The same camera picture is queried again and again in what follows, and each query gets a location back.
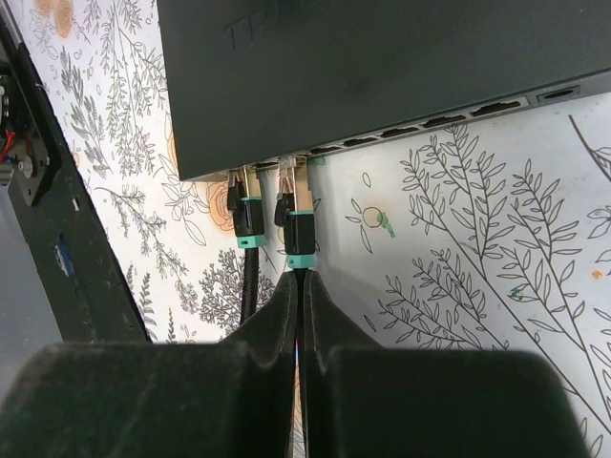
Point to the black network switch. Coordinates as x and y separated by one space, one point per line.
250 82

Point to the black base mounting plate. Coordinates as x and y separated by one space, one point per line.
87 292

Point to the floral patterned table mat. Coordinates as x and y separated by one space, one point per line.
494 234

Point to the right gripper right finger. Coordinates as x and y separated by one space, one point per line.
361 399

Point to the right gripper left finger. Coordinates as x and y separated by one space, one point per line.
233 398

